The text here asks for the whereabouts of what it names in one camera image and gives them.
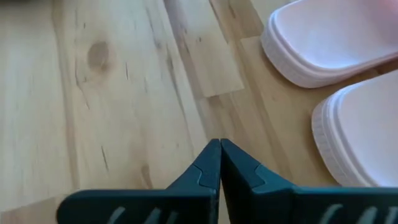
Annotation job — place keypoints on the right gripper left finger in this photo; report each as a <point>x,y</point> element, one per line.
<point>140,205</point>

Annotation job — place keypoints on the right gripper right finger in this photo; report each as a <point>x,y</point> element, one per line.
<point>280,205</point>

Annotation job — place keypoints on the pink rubber slide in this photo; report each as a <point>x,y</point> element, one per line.
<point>326,37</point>
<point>367,130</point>

